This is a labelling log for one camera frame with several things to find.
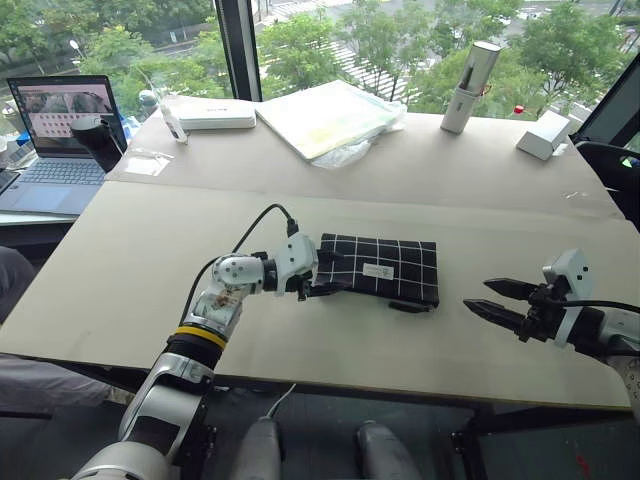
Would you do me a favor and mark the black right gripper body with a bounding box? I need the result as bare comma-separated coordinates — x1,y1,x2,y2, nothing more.
517,281,570,345

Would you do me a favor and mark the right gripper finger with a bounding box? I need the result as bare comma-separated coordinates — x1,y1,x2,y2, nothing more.
482,277,540,302
462,298,527,333

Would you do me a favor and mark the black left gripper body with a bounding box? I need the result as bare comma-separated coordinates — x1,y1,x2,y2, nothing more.
295,272,324,303

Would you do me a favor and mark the black grid-patterned pouch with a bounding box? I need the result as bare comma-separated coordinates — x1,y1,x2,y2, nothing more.
313,232,441,315

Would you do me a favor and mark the grey open laptop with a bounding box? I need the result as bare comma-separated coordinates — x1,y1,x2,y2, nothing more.
0,74,130,217

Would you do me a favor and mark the clear plastic bag under books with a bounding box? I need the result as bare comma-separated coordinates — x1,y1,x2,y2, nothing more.
310,98,410,170

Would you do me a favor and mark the plastic-wrapped white package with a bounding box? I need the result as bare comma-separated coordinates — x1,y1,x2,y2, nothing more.
254,79,401,162

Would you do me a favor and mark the small white wedge box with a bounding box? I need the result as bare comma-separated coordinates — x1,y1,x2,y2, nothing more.
515,110,573,162

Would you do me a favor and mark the dark grey rounded shape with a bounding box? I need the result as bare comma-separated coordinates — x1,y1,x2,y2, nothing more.
355,419,422,480
233,416,285,480

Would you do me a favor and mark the flat white box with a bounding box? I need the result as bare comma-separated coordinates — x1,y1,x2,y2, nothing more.
169,96,258,132

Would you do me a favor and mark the silver cylindrical pen holder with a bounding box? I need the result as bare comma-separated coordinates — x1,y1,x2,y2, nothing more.
439,40,503,135

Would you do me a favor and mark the small clear plastic bag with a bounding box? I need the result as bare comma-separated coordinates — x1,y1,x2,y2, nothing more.
121,148,175,177

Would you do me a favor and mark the slim white bottle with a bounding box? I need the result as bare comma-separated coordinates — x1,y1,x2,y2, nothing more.
158,93,190,145

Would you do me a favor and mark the dark window pillar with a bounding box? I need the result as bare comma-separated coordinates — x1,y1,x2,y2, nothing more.
213,0,264,102

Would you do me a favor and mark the blue plastic bag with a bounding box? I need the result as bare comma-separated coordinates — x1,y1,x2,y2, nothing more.
119,112,147,151

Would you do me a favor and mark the black cylindrical device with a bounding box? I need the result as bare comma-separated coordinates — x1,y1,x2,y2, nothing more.
69,116,127,174

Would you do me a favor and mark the grey trouser leg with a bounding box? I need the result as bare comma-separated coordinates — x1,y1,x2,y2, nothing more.
0,351,114,417
0,244,37,322

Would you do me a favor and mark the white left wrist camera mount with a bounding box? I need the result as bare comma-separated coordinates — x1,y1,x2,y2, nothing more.
273,231,320,295

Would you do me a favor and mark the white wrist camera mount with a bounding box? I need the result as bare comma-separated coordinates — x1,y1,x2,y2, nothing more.
541,247,597,348
273,231,320,295

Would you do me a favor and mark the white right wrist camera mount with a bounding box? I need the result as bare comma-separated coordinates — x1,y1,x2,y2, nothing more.
541,247,597,348

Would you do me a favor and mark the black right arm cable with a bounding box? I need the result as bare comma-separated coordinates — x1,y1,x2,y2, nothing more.
548,297,640,317

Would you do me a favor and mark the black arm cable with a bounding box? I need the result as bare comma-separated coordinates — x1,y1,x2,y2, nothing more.
181,202,301,322
548,297,640,317

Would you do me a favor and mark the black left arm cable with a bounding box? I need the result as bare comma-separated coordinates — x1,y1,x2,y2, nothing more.
181,202,301,322

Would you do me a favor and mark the black table frame strut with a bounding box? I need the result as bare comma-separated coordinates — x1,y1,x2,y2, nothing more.
451,403,632,452

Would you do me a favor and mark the white cable under table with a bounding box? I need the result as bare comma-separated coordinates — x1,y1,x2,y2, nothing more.
266,383,298,420

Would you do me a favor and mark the dark slanted window frame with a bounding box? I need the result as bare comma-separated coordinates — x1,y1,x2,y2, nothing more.
574,63,640,147

